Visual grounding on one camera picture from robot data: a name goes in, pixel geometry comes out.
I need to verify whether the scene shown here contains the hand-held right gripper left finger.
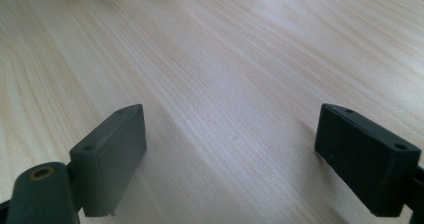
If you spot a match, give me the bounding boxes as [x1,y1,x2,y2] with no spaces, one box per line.
[69,103,148,218]

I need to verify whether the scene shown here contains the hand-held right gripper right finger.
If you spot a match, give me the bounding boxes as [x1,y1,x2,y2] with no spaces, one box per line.
[314,103,422,218]

